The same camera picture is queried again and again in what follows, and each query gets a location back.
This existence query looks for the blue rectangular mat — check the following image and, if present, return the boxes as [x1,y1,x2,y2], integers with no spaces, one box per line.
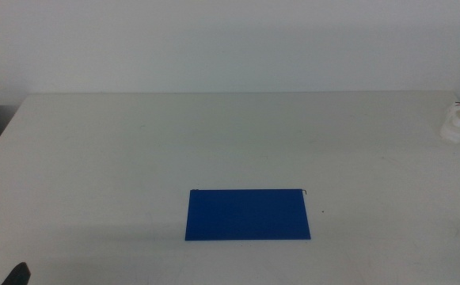
[184,188,312,241]

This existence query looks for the white plastic object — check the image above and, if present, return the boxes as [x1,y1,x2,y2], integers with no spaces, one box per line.
[439,101,460,144]

